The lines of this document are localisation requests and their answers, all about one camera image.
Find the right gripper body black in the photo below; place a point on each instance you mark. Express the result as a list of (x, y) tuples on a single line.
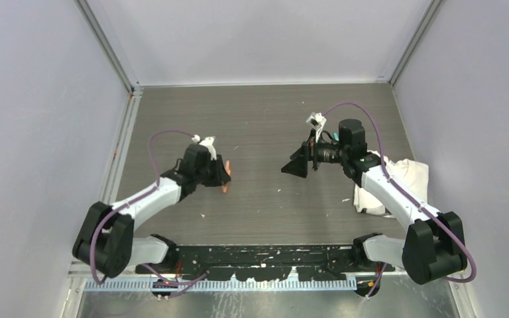
[(319, 151)]

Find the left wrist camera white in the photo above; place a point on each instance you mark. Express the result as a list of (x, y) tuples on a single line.
[(207, 142)]

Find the slotted cable duct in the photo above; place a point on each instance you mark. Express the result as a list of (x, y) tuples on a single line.
[(148, 284)]

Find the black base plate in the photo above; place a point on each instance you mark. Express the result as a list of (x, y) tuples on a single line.
[(311, 262)]

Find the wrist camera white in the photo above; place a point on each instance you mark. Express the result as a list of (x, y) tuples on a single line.
[(317, 122), (207, 142)]

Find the white cloth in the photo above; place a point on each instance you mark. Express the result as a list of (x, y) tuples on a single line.
[(396, 191)]

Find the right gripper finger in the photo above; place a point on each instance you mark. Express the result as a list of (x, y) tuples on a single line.
[(300, 154), (297, 167)]

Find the orange highlighter pen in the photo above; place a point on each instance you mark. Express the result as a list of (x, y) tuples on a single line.
[(227, 167)]

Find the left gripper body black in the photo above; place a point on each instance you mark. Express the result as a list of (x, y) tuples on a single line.
[(211, 175)]

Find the aluminium frame rail left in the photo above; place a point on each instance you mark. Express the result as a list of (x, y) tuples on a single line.
[(112, 180)]

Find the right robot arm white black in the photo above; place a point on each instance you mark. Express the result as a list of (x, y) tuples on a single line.
[(434, 246)]

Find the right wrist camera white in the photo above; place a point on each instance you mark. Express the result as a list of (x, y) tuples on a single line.
[(317, 122)]

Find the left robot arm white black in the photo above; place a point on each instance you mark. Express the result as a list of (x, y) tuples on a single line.
[(106, 241)]

